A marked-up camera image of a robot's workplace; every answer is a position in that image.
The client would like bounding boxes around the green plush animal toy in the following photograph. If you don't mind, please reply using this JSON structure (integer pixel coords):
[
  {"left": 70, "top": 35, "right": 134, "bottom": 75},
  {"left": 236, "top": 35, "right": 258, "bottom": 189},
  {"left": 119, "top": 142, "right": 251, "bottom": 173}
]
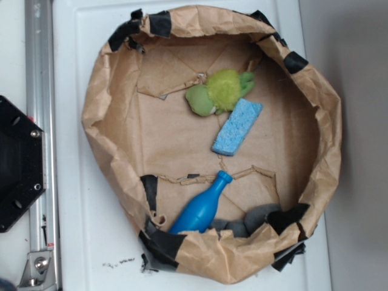
[{"left": 185, "top": 69, "right": 255, "bottom": 117}]

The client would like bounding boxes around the light blue sponge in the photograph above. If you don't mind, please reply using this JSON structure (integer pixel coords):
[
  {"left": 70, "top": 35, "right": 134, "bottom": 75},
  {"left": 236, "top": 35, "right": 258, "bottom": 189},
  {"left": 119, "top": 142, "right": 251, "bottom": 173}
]
[{"left": 212, "top": 98, "right": 263, "bottom": 156}]

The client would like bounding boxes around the blue plastic bottle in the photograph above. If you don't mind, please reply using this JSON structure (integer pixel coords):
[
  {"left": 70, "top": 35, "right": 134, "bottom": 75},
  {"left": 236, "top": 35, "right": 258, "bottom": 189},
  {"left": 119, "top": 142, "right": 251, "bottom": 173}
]
[{"left": 169, "top": 170, "right": 233, "bottom": 235}]

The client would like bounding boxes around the brown paper bag bin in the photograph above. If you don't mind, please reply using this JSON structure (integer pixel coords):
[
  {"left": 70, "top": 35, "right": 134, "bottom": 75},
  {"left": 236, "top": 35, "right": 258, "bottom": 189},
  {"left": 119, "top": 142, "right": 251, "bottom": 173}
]
[{"left": 82, "top": 5, "right": 342, "bottom": 284}]

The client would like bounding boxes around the grey plush toy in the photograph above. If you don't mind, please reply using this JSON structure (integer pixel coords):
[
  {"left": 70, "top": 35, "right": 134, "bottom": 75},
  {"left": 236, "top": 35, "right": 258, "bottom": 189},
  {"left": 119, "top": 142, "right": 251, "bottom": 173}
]
[{"left": 208, "top": 203, "right": 281, "bottom": 238}]

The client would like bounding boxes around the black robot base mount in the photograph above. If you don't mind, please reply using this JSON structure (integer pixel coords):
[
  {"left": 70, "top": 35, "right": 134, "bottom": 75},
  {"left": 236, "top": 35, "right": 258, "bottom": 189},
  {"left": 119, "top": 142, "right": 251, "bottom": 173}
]
[{"left": 1, "top": 96, "right": 45, "bottom": 233}]

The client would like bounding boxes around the aluminium frame rail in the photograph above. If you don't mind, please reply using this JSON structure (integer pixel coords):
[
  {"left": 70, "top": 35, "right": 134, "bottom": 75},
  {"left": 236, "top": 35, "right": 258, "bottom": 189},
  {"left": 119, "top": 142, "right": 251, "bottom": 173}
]
[{"left": 25, "top": 1, "right": 60, "bottom": 251}]

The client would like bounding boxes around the metal corner bracket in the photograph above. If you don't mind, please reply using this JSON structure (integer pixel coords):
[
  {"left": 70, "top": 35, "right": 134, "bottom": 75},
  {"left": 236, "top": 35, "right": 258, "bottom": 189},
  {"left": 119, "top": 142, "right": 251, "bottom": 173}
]
[{"left": 17, "top": 250, "right": 58, "bottom": 291}]

